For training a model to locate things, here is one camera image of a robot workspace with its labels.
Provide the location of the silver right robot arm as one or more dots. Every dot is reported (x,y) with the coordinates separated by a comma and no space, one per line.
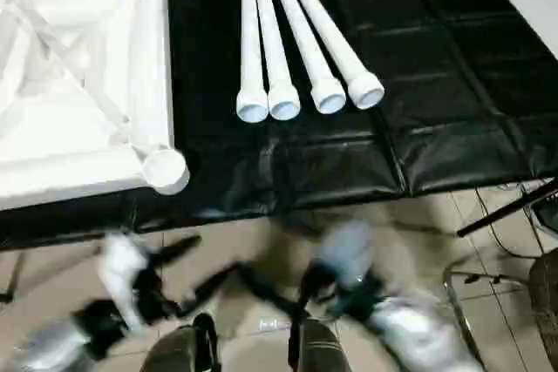
(414,333)

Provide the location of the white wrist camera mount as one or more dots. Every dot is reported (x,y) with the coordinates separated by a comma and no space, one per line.
(349,254)
(122,272)

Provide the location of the white plastic table leg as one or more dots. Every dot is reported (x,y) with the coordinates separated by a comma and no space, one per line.
(249,41)
(335,41)
(307,41)
(273,41)

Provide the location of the black mat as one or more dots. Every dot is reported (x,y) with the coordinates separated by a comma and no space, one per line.
(436,84)

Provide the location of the chrome frame mesh chair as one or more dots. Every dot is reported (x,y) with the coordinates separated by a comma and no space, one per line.
(545,302)

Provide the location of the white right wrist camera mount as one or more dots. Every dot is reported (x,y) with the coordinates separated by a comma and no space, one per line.
(349,254)

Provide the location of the dark right robot leg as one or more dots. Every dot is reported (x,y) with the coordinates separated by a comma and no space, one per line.
(318,346)

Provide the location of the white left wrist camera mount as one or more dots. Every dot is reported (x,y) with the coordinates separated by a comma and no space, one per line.
(122,272)

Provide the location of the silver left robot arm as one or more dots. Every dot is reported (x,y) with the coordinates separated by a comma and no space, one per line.
(43,346)

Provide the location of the black metal stand pole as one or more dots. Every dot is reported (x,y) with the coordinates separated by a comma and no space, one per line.
(501,211)

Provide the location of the white plastic table top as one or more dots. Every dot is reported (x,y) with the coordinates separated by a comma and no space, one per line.
(65,84)

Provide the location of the dark left robot leg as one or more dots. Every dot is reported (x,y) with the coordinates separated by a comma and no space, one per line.
(174,350)

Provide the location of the dark robot leg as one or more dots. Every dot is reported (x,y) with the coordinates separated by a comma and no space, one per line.
(318,346)
(174,350)

